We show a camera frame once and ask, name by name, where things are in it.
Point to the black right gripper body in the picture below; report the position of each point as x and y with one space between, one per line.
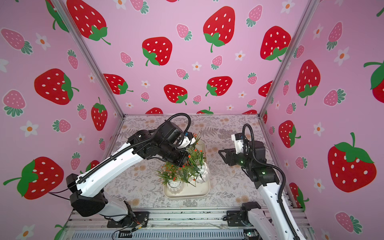
227 157

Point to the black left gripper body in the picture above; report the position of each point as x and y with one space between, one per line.
172 155

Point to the potted plant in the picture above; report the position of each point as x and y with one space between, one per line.
186 174
197 161
170 178

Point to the white pot orange flower plant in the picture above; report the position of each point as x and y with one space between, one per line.
197 138

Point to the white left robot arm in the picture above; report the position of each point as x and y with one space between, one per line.
88 197

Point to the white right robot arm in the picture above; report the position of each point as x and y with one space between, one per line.
282 225

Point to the cream storage tray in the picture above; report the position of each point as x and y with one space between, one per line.
190 191

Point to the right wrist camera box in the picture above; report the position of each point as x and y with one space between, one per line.
241 143

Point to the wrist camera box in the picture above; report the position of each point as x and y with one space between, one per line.
241 143
169 134

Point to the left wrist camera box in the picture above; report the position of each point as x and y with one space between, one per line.
169 134

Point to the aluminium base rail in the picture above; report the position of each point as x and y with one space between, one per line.
163 224

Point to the silver corner frame post right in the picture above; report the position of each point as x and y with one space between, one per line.
300 30

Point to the silver corner frame post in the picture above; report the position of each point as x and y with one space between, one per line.
300 30
79 40

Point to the silver corner frame post left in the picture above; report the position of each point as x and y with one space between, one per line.
79 40

